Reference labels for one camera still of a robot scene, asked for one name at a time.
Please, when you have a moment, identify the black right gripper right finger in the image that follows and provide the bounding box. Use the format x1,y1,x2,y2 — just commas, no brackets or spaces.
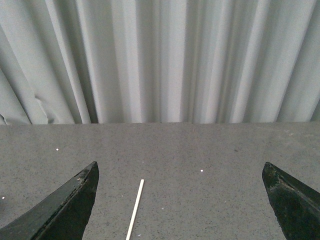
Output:
262,162,320,240

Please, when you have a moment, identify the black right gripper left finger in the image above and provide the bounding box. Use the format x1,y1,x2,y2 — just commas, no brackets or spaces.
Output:
0,161,99,240

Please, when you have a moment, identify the white chopstick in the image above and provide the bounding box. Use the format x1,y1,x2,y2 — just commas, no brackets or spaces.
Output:
125,179,145,240

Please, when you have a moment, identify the grey pleated curtain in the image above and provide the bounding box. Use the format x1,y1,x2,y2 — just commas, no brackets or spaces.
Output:
0,0,320,125

